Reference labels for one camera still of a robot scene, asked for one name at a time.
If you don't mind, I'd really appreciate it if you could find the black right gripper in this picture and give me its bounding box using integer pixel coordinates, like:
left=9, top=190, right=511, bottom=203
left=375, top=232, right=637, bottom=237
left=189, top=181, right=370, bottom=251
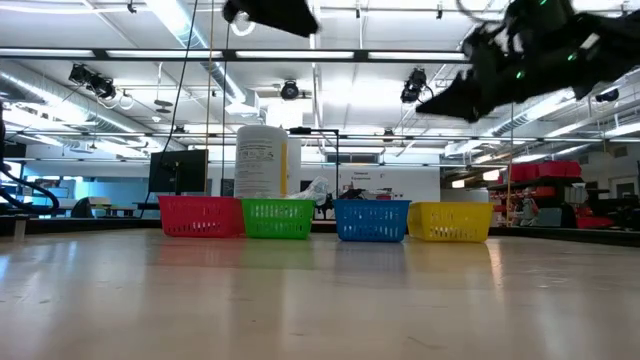
left=414, top=0, right=606, bottom=125

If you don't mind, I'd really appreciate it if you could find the shelf with red bins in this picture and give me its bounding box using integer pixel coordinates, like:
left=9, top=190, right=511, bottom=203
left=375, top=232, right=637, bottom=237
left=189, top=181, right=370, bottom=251
left=487, top=159, right=617, bottom=231

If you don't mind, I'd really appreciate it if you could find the yellow plastic basket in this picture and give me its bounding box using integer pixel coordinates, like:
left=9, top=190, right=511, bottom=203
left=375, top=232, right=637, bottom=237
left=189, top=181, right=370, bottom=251
left=407, top=201, right=495, bottom=244

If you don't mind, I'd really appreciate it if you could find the black stand pole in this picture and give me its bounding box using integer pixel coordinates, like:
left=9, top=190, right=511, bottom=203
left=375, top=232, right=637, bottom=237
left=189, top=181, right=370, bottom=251
left=288, top=126, right=342, bottom=200

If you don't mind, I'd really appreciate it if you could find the black background equipment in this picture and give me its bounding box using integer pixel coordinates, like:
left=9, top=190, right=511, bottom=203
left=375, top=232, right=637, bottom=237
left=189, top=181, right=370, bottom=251
left=319, top=185, right=374, bottom=221

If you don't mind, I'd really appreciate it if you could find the blue plastic basket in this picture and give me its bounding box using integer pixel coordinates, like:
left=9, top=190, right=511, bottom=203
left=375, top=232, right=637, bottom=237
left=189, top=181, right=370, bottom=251
left=332, top=199, right=413, bottom=244

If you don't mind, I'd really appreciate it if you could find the white wipes canister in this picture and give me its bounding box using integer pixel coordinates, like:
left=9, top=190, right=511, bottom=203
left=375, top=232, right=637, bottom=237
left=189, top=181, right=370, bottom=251
left=233, top=124, right=290, bottom=200

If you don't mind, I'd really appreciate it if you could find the black monitor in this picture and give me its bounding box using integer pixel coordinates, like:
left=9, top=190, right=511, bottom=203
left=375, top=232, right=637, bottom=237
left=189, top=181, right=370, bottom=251
left=147, top=148, right=209, bottom=196

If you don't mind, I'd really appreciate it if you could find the green plastic basket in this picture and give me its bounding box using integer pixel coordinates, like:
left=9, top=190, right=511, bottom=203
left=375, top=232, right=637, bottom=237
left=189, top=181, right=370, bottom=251
left=240, top=198, right=317, bottom=241

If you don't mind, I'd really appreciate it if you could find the red plastic basket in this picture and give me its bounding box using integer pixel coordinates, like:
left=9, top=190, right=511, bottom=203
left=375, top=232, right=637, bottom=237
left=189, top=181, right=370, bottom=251
left=157, top=195, right=246, bottom=239

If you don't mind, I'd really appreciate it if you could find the dark office chair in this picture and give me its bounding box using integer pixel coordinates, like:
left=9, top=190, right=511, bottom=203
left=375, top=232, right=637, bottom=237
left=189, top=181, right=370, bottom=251
left=69, top=196, right=94, bottom=219

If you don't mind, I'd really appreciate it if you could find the black ceiling camera cluster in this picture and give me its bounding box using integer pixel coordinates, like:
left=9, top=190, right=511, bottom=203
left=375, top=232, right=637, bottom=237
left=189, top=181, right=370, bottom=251
left=67, top=63, right=118, bottom=101
left=399, top=67, right=435, bottom=106

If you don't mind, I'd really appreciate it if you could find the black overhead camera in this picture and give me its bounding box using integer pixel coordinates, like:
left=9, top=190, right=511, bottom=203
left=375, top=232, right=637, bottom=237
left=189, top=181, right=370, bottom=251
left=278, top=78, right=302, bottom=102

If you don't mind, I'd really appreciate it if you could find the black overhead frame bar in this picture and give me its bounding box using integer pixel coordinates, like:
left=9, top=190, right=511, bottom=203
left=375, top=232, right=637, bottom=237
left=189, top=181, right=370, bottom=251
left=0, top=46, right=471, bottom=65

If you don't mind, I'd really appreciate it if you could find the black hanging cable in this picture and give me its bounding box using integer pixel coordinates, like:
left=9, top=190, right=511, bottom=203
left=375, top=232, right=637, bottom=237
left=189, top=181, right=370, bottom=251
left=138, top=0, right=200, bottom=217

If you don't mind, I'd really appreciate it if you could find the black table frame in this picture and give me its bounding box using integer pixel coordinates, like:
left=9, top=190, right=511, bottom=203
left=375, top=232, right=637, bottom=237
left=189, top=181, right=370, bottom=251
left=0, top=213, right=640, bottom=247

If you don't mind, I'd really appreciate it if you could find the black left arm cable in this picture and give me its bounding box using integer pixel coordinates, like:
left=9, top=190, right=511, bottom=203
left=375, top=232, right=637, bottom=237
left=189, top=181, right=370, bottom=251
left=0, top=162, right=62, bottom=217

